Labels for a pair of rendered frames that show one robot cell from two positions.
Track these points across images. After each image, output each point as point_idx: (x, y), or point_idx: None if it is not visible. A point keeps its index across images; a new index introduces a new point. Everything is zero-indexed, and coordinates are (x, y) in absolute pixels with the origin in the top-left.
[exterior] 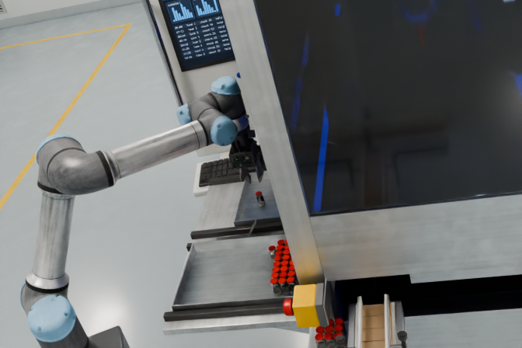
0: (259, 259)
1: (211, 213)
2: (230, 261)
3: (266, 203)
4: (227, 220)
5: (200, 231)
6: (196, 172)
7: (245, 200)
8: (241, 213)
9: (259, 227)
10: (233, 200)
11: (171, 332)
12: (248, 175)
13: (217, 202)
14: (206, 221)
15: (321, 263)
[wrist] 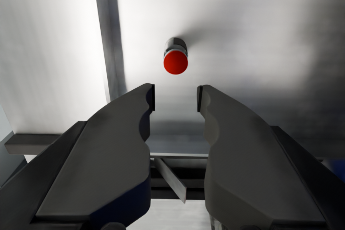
0: (185, 205)
1: (14, 53)
2: None
3: (190, 42)
4: (85, 97)
5: (31, 148)
6: None
7: (109, 5)
8: (116, 79)
9: (181, 158)
10: None
11: None
12: (148, 100)
13: None
14: (19, 89)
15: None
